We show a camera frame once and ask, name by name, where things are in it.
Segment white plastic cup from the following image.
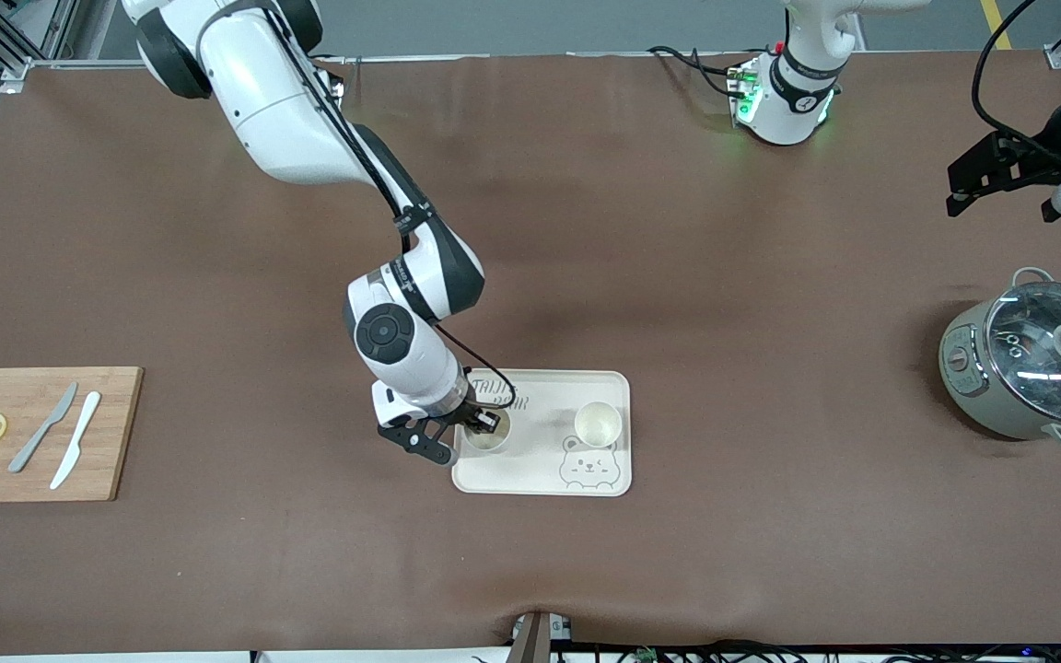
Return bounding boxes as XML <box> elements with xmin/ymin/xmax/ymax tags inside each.
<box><xmin>462</xmin><ymin>408</ymin><xmax>513</xmax><ymax>454</ymax></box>
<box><xmin>573</xmin><ymin>401</ymin><xmax>624</xmax><ymax>449</ymax></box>

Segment beige bear print tray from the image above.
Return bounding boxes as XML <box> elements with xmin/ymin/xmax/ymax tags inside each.
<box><xmin>451</xmin><ymin>368</ymin><xmax>633</xmax><ymax>498</ymax></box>

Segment brown table cover mat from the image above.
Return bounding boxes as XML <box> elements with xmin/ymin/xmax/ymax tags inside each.
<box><xmin>0</xmin><ymin>51</ymin><xmax>1061</xmax><ymax>657</ymax></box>

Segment glass pot lid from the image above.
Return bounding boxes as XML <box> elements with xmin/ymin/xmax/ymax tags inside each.
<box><xmin>985</xmin><ymin>281</ymin><xmax>1061</xmax><ymax>426</ymax></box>

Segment grey pot with glass lid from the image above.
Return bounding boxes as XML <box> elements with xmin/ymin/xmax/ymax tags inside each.
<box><xmin>939</xmin><ymin>267</ymin><xmax>1061</xmax><ymax>451</ymax></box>

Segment bamboo cutting board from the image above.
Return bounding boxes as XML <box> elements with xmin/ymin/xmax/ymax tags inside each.
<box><xmin>0</xmin><ymin>366</ymin><xmax>145</xmax><ymax>504</ymax></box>

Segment white plastic knife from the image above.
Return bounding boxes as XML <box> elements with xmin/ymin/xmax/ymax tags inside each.
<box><xmin>50</xmin><ymin>391</ymin><xmax>102</xmax><ymax>491</ymax></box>

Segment grey plastic knife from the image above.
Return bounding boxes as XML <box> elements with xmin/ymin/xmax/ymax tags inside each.
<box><xmin>8</xmin><ymin>382</ymin><xmax>79</xmax><ymax>474</ymax></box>

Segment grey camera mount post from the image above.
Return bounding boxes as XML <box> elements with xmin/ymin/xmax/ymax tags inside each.
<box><xmin>510</xmin><ymin>610</ymin><xmax>575</xmax><ymax>663</ymax></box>

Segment black left arm base cables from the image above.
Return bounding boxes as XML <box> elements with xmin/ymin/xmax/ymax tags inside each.
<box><xmin>648</xmin><ymin>44</ymin><xmax>745</xmax><ymax>98</ymax></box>

